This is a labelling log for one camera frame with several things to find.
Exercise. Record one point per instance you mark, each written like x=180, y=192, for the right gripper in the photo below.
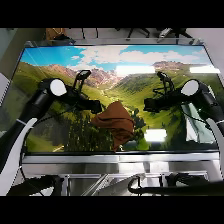
x=156, y=104

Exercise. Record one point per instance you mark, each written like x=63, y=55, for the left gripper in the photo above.
x=89, y=104

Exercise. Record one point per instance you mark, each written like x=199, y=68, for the brown garment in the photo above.
x=115, y=121

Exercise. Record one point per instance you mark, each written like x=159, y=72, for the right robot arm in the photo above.
x=204, y=98

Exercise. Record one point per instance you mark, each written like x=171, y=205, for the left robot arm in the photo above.
x=40, y=100

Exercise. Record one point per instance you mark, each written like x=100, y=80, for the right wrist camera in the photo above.
x=164, y=77

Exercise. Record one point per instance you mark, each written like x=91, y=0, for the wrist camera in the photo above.
x=83, y=74
x=164, y=77

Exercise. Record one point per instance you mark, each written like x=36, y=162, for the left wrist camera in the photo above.
x=83, y=74

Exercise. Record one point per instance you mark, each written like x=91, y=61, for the silver frame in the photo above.
x=100, y=166

